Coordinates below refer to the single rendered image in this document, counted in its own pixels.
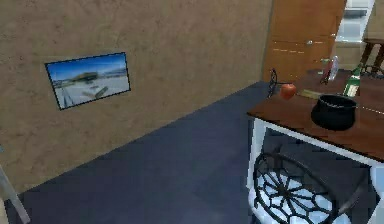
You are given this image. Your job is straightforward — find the yellow flat bar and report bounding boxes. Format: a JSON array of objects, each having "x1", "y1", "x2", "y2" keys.
[{"x1": 297, "y1": 89, "x2": 323, "y2": 100}]

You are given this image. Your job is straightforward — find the brown wooden room door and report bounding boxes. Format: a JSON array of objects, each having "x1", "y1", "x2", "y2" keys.
[{"x1": 262, "y1": 0, "x2": 348, "y2": 84}]

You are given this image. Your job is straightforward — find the framed landscape picture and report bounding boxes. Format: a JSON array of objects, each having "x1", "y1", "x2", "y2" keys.
[{"x1": 44, "y1": 51, "x2": 132, "y2": 111}]

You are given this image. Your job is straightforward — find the black pot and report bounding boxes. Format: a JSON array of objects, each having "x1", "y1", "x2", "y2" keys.
[{"x1": 310, "y1": 94, "x2": 358, "y2": 132}]

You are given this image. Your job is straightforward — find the green glass bottle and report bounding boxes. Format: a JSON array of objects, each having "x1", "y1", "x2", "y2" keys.
[{"x1": 342, "y1": 63, "x2": 364, "y2": 98}]

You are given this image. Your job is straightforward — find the clear glass bottle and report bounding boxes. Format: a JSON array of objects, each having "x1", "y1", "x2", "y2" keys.
[{"x1": 319, "y1": 55, "x2": 340, "y2": 86}]

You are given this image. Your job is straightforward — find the grey metal post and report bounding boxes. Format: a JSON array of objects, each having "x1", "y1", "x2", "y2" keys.
[{"x1": 0, "y1": 145, "x2": 32, "y2": 224}]

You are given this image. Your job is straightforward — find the dark brown wooden stool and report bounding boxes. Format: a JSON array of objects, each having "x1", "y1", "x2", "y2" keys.
[{"x1": 359, "y1": 37, "x2": 384, "y2": 76}]

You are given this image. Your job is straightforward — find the red apple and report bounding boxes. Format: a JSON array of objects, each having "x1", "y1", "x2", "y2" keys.
[{"x1": 279, "y1": 83, "x2": 298, "y2": 101}]

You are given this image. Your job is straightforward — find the brown top white frame table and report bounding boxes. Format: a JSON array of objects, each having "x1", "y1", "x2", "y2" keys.
[{"x1": 245, "y1": 68, "x2": 384, "y2": 224}]

